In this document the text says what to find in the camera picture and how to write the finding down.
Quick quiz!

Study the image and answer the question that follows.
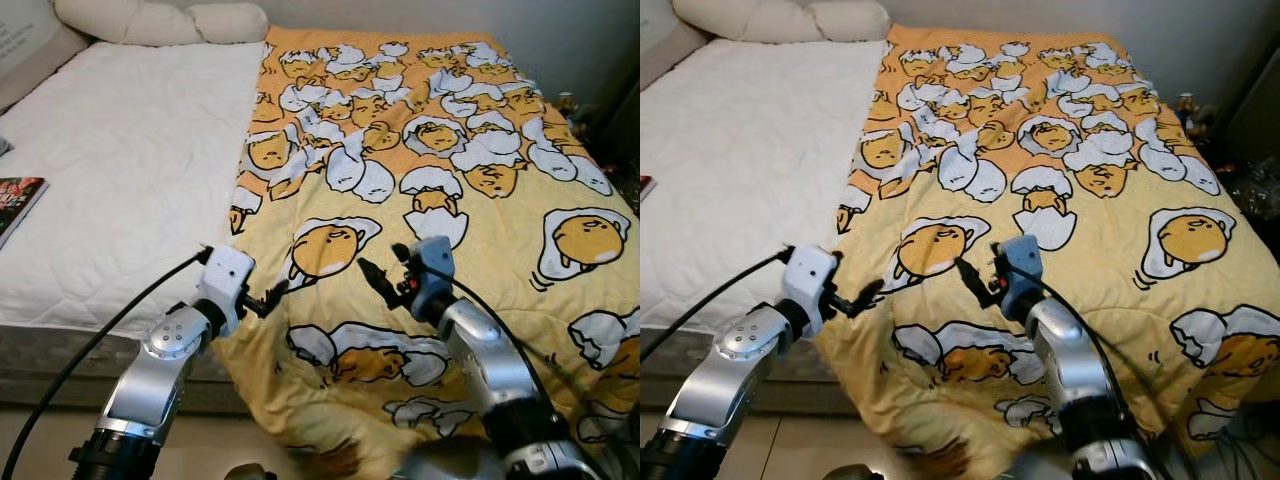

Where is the beige bolster pillow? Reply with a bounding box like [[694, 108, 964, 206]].
[[53, 0, 269, 48], [672, 0, 891, 43]]

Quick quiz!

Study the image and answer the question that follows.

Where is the grey sliding wardrobe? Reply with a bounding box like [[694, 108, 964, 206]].
[[598, 60, 641, 191], [1215, 30, 1280, 171]]

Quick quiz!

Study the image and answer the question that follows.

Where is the yellow egg cartoon print blanket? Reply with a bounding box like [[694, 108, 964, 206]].
[[215, 25, 641, 480], [815, 25, 1280, 480]]

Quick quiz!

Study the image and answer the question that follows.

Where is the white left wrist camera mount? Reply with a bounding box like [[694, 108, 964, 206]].
[[195, 245, 256, 336], [780, 245, 839, 336]]

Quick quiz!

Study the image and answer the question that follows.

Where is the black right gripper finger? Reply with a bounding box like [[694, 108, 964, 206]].
[[955, 258, 991, 301], [357, 258, 401, 309]]

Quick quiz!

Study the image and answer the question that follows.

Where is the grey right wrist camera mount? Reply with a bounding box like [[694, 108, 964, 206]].
[[995, 235, 1043, 321], [405, 236, 456, 323]]

